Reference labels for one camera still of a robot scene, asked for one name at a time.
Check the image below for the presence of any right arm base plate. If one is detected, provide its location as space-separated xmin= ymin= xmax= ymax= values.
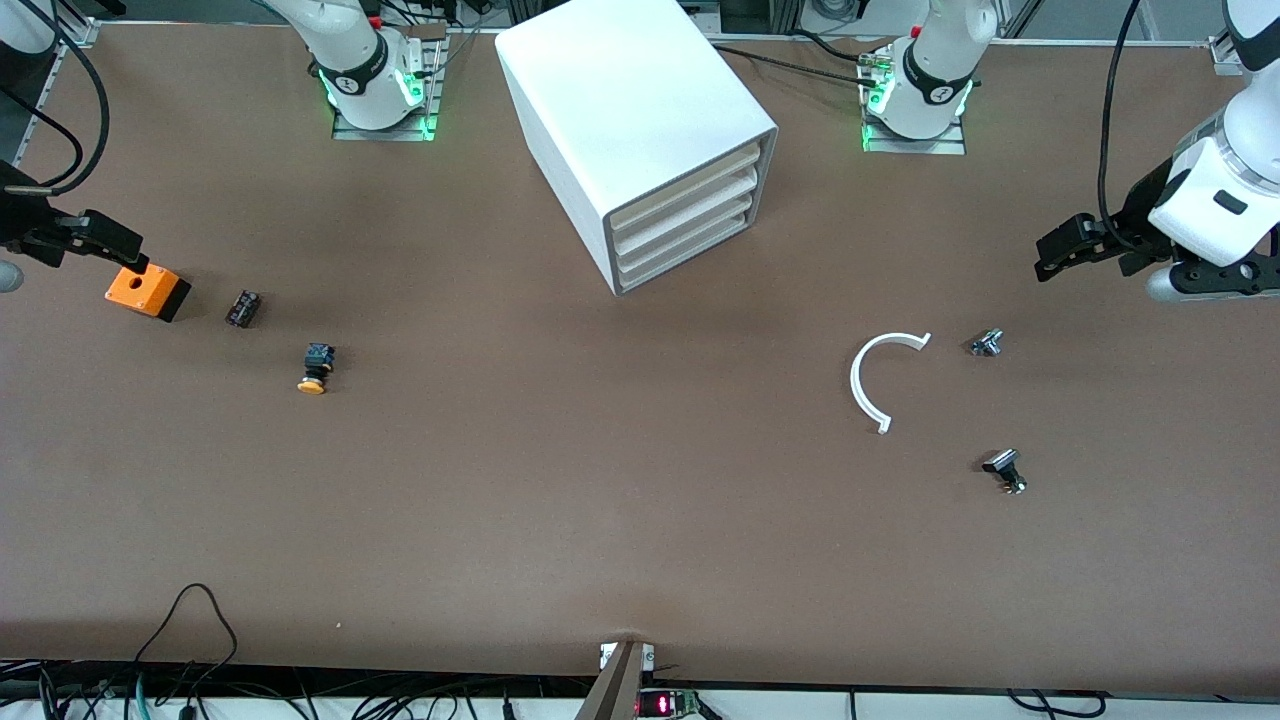
xmin=332 ymin=25 xmax=443 ymax=142

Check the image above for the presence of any black table cable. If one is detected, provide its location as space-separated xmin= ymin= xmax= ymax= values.
xmin=712 ymin=42 xmax=881 ymax=86
xmin=795 ymin=28 xmax=873 ymax=63

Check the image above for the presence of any grey camera stand beam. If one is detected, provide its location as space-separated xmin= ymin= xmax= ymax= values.
xmin=575 ymin=642 xmax=646 ymax=720

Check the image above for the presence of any black looped cable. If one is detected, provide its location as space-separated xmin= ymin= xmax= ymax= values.
xmin=135 ymin=583 xmax=239 ymax=691

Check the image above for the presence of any orange button enclosure box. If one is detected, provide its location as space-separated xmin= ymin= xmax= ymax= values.
xmin=105 ymin=262 xmax=192 ymax=323

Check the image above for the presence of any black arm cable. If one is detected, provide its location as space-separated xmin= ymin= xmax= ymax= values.
xmin=0 ymin=0 xmax=111 ymax=193
xmin=1097 ymin=0 xmax=1146 ymax=251

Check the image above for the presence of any beige cabinet drawer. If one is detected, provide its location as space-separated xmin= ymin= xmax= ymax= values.
xmin=616 ymin=212 xmax=755 ymax=287
xmin=614 ymin=192 xmax=759 ymax=271
xmin=612 ymin=168 xmax=761 ymax=253
xmin=610 ymin=143 xmax=763 ymax=229

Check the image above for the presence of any white curved plastic arc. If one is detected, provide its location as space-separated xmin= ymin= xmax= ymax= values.
xmin=850 ymin=331 xmax=933 ymax=435

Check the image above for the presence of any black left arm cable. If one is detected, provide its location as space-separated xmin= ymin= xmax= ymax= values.
xmin=1097 ymin=0 xmax=1146 ymax=251

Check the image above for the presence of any red LED display module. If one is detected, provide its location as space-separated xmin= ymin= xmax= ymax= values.
xmin=637 ymin=689 xmax=703 ymax=720

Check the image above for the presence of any white drawer cabinet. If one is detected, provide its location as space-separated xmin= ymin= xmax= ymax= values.
xmin=495 ymin=0 xmax=779 ymax=297

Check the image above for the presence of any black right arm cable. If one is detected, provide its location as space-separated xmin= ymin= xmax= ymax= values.
xmin=0 ymin=0 xmax=111 ymax=193

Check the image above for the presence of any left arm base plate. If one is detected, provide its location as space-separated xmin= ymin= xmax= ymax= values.
xmin=862 ymin=50 xmax=967 ymax=156

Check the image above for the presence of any yellow push button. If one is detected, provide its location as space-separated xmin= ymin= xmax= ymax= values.
xmin=297 ymin=343 xmax=337 ymax=396

